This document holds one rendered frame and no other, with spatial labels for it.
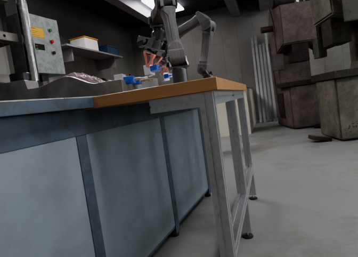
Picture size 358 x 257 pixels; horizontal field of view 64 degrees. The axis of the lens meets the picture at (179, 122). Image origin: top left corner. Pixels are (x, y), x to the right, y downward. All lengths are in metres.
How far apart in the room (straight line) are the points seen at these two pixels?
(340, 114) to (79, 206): 3.37
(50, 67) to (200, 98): 1.53
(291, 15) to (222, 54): 2.98
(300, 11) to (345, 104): 2.19
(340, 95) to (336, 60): 4.20
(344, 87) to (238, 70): 4.39
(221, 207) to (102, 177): 0.45
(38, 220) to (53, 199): 0.07
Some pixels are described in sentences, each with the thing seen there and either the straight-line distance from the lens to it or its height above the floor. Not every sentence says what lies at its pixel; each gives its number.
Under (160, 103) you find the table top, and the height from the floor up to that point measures 0.74.
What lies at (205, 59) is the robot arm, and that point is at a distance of 1.79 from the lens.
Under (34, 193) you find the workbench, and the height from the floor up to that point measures 0.54.
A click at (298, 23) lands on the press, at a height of 1.79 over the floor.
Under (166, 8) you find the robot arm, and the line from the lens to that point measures 1.31.
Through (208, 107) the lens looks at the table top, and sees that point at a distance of 0.91.
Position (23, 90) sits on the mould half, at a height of 0.87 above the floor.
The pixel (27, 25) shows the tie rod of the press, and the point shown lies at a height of 1.33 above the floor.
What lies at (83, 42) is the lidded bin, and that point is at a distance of 5.91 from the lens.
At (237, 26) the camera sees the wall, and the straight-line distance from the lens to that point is 8.12.
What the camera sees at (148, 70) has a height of 0.93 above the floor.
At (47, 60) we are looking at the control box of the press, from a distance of 2.27.
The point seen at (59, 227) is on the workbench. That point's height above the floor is 0.41.
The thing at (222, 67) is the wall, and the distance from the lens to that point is 8.02.
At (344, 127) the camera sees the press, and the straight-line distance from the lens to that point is 3.96.
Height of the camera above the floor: 0.73
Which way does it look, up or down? 4 degrees down
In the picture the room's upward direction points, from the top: 8 degrees counter-clockwise
